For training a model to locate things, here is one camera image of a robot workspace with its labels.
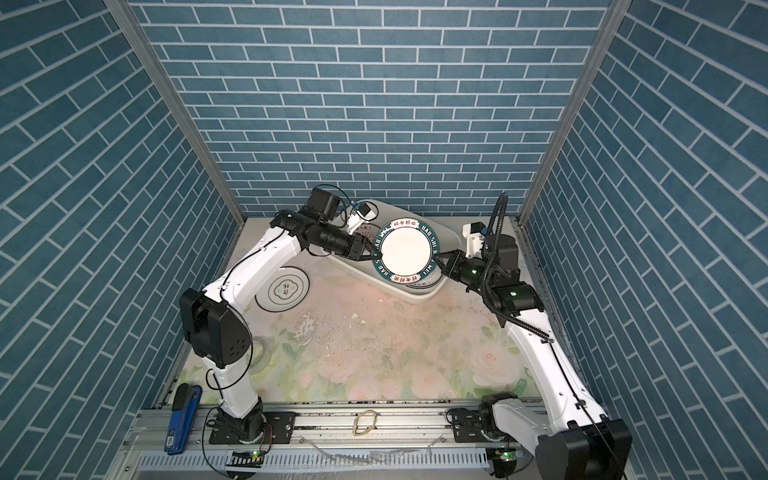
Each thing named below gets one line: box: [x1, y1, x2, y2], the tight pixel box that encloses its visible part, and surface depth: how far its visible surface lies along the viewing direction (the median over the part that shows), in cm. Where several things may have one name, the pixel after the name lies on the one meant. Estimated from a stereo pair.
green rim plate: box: [372, 217, 441, 285], surface depth 78 cm
